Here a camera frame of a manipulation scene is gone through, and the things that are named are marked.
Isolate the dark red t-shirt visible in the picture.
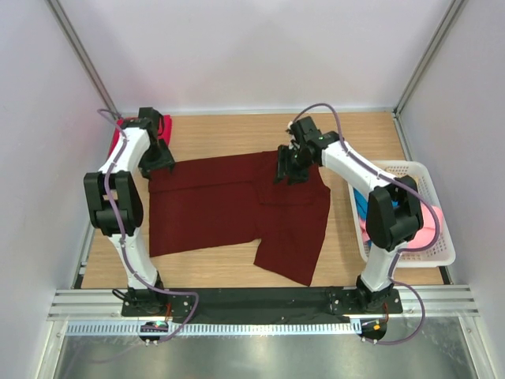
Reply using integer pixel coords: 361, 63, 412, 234
148, 151, 331, 286

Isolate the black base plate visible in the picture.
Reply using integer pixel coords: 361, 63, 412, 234
112, 287, 403, 325

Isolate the pink t-shirt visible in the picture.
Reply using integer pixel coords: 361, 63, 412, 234
358, 204, 436, 249

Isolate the white slotted cable duct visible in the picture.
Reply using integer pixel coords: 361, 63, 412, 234
65, 319, 361, 337

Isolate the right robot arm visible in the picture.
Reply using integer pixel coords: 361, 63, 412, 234
274, 116, 424, 313

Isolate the folded red t-shirt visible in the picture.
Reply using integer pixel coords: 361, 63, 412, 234
107, 114, 172, 156

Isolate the aluminium frame rail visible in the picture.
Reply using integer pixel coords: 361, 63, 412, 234
47, 285, 478, 325

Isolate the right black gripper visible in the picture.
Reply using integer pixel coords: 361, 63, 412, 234
274, 145, 315, 186

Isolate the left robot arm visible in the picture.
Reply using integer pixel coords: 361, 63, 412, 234
84, 107, 175, 317

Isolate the white plastic basket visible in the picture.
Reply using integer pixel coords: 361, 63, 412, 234
346, 159, 457, 272

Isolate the blue t-shirt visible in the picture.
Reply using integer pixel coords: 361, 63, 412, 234
353, 189, 368, 220

